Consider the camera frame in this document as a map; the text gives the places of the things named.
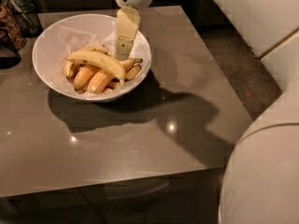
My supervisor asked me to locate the spotted banana far left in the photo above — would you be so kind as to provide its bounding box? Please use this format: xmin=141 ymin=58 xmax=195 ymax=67
xmin=64 ymin=62 xmax=79 ymax=78

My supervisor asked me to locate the patterned brown container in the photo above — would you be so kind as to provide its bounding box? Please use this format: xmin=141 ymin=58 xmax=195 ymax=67
xmin=0 ymin=0 xmax=26 ymax=50

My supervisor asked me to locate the white bowl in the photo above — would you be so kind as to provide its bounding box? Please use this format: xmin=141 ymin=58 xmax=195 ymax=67
xmin=32 ymin=14 xmax=151 ymax=102

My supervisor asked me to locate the banana at back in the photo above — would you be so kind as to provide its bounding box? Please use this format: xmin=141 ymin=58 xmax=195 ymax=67
xmin=81 ymin=45 xmax=108 ymax=54

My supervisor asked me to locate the large yellow top banana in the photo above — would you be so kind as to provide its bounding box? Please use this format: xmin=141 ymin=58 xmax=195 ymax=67
xmin=66 ymin=50 xmax=126 ymax=84

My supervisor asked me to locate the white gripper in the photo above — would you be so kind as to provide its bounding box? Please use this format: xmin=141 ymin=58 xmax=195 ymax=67
xmin=115 ymin=0 xmax=152 ymax=61

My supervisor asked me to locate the orange banana middle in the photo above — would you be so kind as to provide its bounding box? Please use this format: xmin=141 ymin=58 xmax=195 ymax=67
xmin=87 ymin=69 xmax=114 ymax=94

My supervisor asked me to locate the banana right upper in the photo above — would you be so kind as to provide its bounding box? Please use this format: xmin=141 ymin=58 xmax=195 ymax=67
xmin=120 ymin=58 xmax=143 ymax=71

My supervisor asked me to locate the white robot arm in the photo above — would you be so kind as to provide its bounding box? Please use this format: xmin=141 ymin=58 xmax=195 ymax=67
xmin=201 ymin=0 xmax=299 ymax=224

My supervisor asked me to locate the small banana right lower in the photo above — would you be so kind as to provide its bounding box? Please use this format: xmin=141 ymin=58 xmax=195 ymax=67
xmin=126 ymin=64 xmax=141 ymax=80

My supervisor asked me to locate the orange banana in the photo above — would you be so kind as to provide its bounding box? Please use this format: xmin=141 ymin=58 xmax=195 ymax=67
xmin=87 ymin=69 xmax=114 ymax=94
xmin=73 ymin=65 xmax=99 ymax=91

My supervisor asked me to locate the orange banana left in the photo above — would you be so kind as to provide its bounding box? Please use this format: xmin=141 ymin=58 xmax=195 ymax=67
xmin=73 ymin=65 xmax=99 ymax=91

